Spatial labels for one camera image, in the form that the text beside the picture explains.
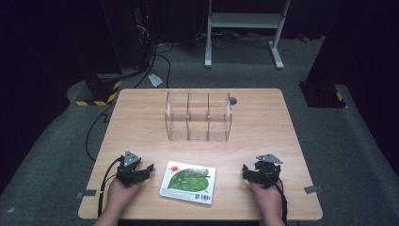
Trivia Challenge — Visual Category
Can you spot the black yellow striped stand base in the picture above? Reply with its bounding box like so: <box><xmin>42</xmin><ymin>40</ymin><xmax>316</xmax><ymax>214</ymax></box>
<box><xmin>74</xmin><ymin>73</ymin><xmax>122</xmax><ymax>107</ymax></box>
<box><xmin>298</xmin><ymin>81</ymin><xmax>348</xmax><ymax>109</ymax></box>

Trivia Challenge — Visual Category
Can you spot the clear acrylic divider rack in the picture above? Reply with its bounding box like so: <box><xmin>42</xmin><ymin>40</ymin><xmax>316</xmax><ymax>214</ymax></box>
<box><xmin>165</xmin><ymin>90</ymin><xmax>233</xmax><ymax>142</ymax></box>

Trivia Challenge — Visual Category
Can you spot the person's left hand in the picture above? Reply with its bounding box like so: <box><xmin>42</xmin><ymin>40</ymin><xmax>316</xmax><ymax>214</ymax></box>
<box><xmin>106</xmin><ymin>177</ymin><xmax>144</xmax><ymax>211</ymax></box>

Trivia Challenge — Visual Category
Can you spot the person's right hand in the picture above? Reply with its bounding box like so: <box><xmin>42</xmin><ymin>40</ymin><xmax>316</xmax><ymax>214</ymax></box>
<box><xmin>249</xmin><ymin>180</ymin><xmax>285</xmax><ymax>219</ymax></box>

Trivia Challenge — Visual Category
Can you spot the grey tape piece on carpet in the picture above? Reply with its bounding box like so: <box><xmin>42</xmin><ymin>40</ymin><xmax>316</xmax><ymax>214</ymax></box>
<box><xmin>148</xmin><ymin>73</ymin><xmax>164</xmax><ymax>89</ymax></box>

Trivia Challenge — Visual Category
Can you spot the white green leaf picture book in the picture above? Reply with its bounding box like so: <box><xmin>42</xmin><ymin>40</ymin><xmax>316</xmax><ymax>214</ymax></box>
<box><xmin>158</xmin><ymin>160</ymin><xmax>217</xmax><ymax>206</ymax></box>

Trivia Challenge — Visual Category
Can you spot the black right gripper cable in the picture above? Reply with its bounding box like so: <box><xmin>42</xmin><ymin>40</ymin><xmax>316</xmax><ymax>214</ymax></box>
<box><xmin>259</xmin><ymin>169</ymin><xmax>288</xmax><ymax>226</ymax></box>

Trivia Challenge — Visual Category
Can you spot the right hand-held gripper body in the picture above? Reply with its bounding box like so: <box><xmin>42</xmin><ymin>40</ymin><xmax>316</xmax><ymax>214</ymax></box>
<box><xmin>252</xmin><ymin>153</ymin><xmax>284</xmax><ymax>190</ymax></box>

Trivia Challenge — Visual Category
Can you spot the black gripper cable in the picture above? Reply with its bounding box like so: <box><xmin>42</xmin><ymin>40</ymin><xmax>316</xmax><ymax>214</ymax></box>
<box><xmin>97</xmin><ymin>156</ymin><xmax>122</xmax><ymax>218</ymax></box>
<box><xmin>259</xmin><ymin>169</ymin><xmax>288</xmax><ymax>226</ymax></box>

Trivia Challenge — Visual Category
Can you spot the white metal stand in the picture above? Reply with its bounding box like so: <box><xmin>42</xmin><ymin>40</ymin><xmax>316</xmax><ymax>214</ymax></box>
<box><xmin>204</xmin><ymin>0</ymin><xmax>292</xmax><ymax>71</ymax></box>

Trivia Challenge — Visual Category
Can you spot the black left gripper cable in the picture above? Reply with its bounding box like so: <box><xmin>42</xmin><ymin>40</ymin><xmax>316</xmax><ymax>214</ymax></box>
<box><xmin>97</xmin><ymin>156</ymin><xmax>122</xmax><ymax>218</ymax></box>

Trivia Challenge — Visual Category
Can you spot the grey tape strip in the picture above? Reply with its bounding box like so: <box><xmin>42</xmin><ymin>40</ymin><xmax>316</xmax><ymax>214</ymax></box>
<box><xmin>76</xmin><ymin>189</ymin><xmax>98</xmax><ymax>199</ymax></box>
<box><xmin>303</xmin><ymin>185</ymin><xmax>324</xmax><ymax>195</ymax></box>

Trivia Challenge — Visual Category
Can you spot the black equipment rack with wires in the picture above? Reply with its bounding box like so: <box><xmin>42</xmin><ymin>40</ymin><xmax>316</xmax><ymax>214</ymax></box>
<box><xmin>103</xmin><ymin>0</ymin><xmax>156</xmax><ymax>72</ymax></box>

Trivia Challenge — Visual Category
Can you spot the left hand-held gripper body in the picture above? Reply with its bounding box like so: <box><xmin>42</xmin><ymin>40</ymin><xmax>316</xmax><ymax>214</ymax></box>
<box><xmin>116</xmin><ymin>150</ymin><xmax>143</xmax><ymax>188</ymax></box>

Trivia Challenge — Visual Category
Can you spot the black floor cable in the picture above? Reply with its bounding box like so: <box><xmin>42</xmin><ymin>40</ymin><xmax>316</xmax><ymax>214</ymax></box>
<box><xmin>85</xmin><ymin>41</ymin><xmax>172</xmax><ymax>163</ymax></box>

